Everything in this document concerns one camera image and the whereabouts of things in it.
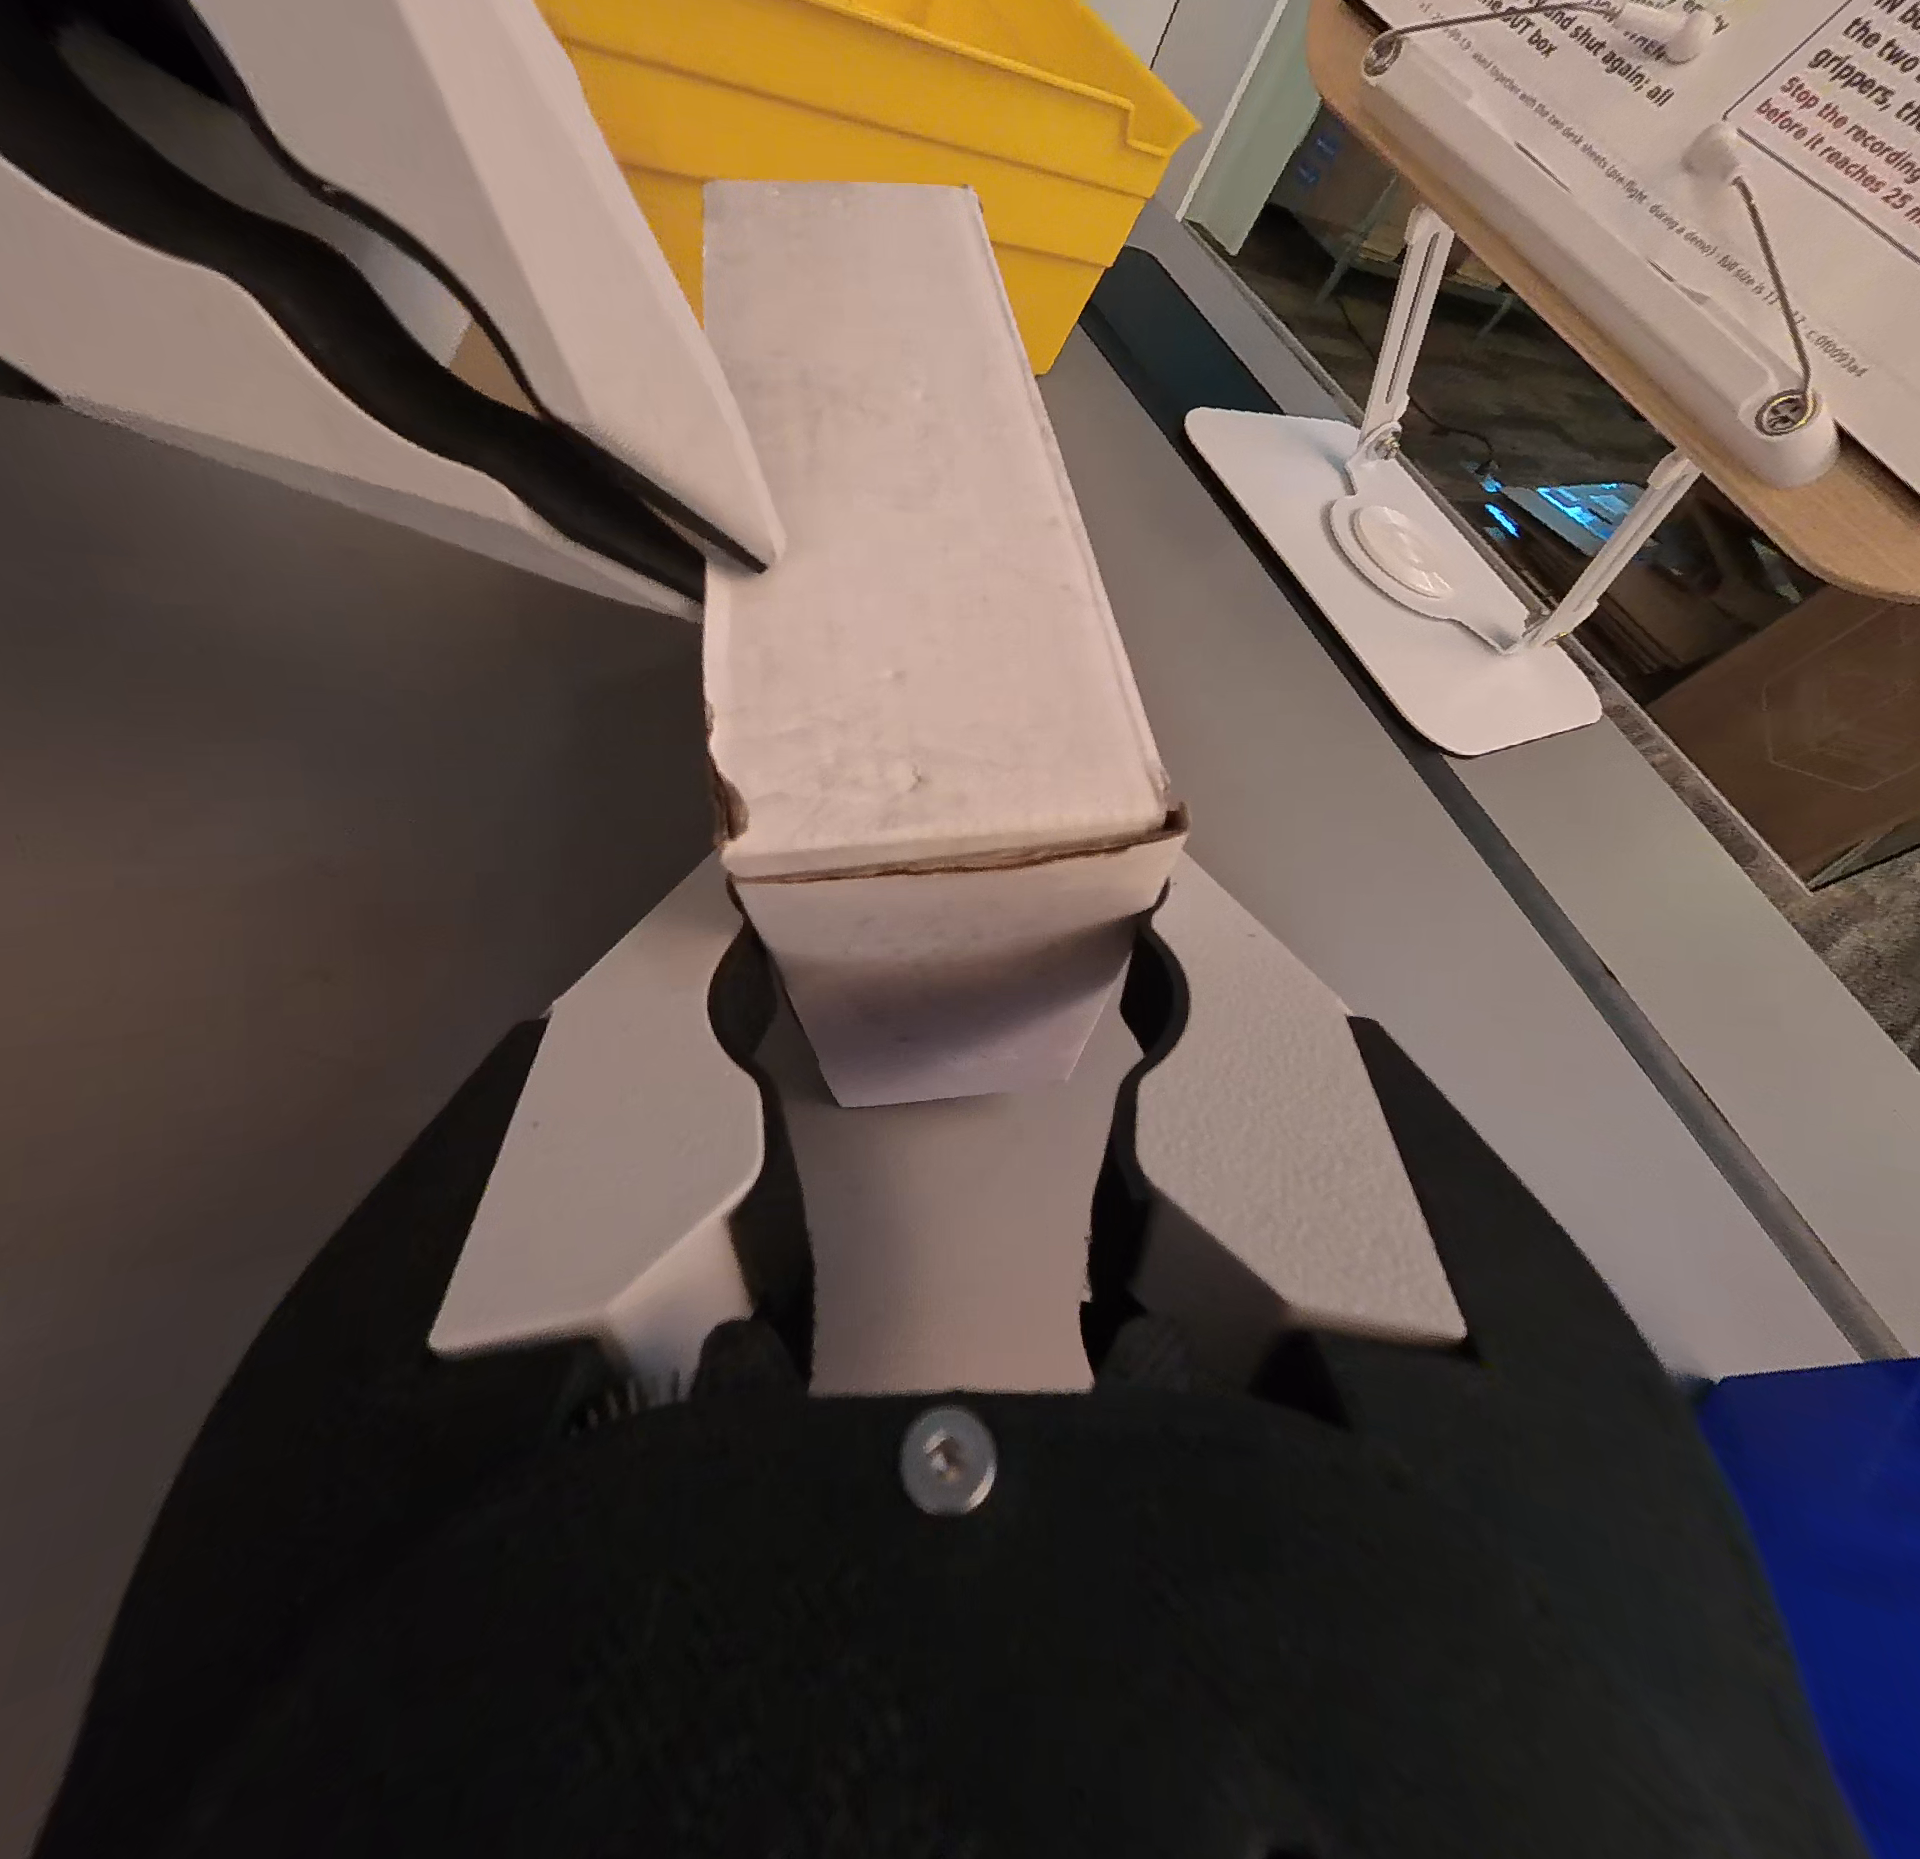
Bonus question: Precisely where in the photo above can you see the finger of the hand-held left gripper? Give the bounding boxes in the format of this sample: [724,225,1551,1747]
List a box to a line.
[0,25,763,618]
[141,0,793,573]

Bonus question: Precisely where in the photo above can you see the white cardboard mailer box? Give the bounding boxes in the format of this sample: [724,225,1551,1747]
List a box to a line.
[697,178,1192,1108]

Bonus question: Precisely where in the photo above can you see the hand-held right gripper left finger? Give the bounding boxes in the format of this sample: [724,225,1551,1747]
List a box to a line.
[426,855,818,1397]

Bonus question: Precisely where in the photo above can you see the blue plastic bin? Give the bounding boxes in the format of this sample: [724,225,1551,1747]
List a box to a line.
[1692,1363,1920,1859]

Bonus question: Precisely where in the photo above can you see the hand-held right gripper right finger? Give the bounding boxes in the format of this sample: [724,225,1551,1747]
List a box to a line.
[1080,871,1468,1402]

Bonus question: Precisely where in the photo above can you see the brown cardboard box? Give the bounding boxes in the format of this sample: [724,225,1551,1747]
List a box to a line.
[1648,596,1920,889]

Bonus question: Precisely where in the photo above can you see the printed instruction sheet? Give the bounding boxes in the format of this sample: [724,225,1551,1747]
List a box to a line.
[1334,0,1920,392]

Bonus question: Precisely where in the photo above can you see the yellow plastic bin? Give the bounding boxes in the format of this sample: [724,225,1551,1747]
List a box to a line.
[501,0,1204,379]

